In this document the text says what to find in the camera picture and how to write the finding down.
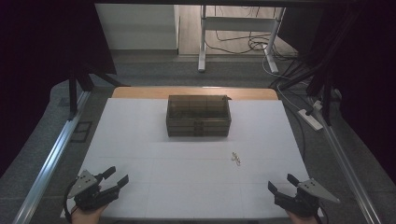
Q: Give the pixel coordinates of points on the black metal stand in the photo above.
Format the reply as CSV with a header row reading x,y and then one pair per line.
x,y
73,93
327,102

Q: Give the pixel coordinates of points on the white foam board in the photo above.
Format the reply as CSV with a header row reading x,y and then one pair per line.
x,y
186,177

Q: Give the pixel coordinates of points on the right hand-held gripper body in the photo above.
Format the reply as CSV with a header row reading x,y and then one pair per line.
x,y
303,202

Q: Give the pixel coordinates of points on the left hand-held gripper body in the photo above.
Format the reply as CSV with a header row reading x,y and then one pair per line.
x,y
88,194

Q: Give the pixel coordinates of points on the person's right hand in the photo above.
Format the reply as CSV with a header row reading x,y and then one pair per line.
x,y
303,220

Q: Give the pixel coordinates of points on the white cabinet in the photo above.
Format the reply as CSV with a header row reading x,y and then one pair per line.
x,y
137,28

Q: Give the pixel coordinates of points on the white power strip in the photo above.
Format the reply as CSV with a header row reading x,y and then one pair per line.
x,y
309,119

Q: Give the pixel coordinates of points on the person's left hand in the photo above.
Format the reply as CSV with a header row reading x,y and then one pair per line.
x,y
85,217

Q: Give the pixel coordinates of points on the dark floor outlet cover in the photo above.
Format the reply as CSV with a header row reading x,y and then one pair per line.
x,y
81,132

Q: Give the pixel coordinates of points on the black curtain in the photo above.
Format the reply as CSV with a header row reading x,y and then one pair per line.
x,y
40,62
370,77

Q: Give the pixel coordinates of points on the brown translucent drawer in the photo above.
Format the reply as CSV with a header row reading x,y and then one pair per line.
x,y
180,132

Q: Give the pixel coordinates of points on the small metal jewelry piece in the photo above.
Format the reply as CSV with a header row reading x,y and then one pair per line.
x,y
236,158

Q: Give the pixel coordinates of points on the white desk frame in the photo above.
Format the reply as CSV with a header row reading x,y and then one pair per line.
x,y
201,46

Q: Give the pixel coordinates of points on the aluminium rail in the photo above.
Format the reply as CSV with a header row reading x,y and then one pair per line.
x,y
49,165
345,165

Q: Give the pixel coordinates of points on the brown translucent drawer box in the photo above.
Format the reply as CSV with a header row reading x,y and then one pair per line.
x,y
197,112

